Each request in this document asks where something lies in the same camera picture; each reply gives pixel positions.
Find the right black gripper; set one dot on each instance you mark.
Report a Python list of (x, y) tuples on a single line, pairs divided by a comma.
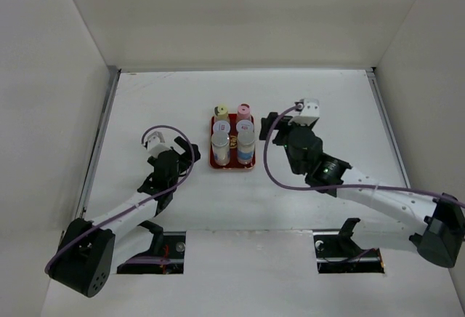
[(266, 123)]

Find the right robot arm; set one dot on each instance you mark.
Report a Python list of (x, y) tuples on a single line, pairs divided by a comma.
[(436, 219)]

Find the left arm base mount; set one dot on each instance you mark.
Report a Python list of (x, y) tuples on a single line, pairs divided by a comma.
[(165, 254)]

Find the blue label silver cap bottle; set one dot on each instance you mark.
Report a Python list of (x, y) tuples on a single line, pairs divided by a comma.
[(245, 146)]

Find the yellow cap condiment bottle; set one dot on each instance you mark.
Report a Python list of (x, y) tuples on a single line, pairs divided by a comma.
[(221, 113)]

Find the red label jar front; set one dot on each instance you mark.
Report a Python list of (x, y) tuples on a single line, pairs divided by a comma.
[(244, 126)]

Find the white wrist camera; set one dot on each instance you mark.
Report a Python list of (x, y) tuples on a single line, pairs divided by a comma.
[(308, 112), (155, 144)]

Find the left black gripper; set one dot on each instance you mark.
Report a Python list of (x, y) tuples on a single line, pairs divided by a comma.
[(184, 163)]

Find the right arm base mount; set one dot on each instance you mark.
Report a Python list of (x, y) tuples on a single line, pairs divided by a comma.
[(337, 253)]

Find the red label jar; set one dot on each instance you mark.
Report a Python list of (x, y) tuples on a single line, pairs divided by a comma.
[(221, 126), (244, 126)]

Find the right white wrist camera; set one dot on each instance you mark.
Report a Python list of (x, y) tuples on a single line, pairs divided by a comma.
[(308, 112)]

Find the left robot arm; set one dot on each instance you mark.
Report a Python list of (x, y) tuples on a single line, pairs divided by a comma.
[(91, 250)]

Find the red lacquer tray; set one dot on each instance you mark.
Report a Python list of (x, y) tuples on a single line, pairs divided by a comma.
[(234, 164)]

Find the tall silver cap spice bottle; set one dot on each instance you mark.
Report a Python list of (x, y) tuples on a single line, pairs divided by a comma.
[(220, 144)]

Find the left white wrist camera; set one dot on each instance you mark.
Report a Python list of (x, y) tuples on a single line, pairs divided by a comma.
[(155, 144)]

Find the pink cap condiment bottle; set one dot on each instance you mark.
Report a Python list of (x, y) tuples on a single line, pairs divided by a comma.
[(243, 112)]

